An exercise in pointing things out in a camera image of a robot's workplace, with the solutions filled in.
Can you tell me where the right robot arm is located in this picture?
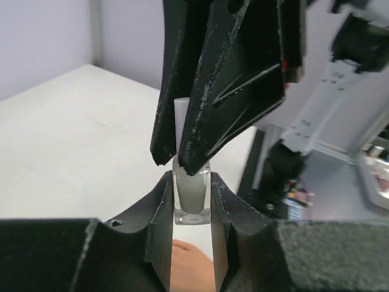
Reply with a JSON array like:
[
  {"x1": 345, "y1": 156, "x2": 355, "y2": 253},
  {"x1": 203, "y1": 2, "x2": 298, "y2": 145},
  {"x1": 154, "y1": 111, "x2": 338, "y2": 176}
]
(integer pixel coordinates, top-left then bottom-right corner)
[{"x1": 150, "y1": 1, "x2": 388, "y2": 214}]

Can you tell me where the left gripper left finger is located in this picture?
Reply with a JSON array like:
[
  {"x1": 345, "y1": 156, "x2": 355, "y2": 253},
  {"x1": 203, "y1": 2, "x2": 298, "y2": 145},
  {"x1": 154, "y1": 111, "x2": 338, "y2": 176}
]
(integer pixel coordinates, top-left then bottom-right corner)
[{"x1": 1, "y1": 172, "x2": 174, "y2": 291}]

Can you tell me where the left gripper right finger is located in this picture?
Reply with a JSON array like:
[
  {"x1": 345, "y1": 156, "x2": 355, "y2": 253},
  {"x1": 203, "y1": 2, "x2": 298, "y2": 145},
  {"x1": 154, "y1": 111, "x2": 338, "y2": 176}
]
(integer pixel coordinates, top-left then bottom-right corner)
[{"x1": 211, "y1": 173, "x2": 388, "y2": 291}]

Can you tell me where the white tray of bottles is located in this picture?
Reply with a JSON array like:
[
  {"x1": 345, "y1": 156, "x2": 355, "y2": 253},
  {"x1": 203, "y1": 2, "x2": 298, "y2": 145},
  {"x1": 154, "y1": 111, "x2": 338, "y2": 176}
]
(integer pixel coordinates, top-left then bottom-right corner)
[{"x1": 357, "y1": 144, "x2": 388, "y2": 210}]

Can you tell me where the white nail polish cap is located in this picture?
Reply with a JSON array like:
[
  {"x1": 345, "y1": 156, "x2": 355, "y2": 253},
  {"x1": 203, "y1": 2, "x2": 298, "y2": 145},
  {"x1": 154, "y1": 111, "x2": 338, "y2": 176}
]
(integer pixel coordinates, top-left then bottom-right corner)
[{"x1": 174, "y1": 97, "x2": 190, "y2": 154}]

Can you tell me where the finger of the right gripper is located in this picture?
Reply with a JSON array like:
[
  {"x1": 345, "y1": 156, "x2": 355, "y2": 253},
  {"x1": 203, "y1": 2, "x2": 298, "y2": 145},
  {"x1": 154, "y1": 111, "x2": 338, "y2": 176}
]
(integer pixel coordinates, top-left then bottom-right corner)
[{"x1": 150, "y1": 0, "x2": 211, "y2": 165}]

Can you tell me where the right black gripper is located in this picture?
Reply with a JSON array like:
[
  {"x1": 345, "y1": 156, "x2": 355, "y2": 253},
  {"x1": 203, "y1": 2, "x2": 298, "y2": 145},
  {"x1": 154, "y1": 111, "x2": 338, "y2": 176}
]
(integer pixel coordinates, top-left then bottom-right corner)
[{"x1": 178, "y1": 0, "x2": 307, "y2": 175}]

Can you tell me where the mannequin hand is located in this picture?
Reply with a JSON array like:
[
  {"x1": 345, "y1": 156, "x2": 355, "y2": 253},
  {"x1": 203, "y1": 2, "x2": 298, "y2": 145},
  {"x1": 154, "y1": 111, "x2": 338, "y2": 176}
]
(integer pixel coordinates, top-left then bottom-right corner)
[{"x1": 170, "y1": 239, "x2": 216, "y2": 292}]

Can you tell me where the clear nail polish bottle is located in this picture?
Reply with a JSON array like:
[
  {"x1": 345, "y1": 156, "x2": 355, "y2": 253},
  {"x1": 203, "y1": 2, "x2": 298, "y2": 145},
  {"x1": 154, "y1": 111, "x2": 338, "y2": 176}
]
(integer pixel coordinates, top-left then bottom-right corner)
[{"x1": 172, "y1": 157, "x2": 211, "y2": 226}]

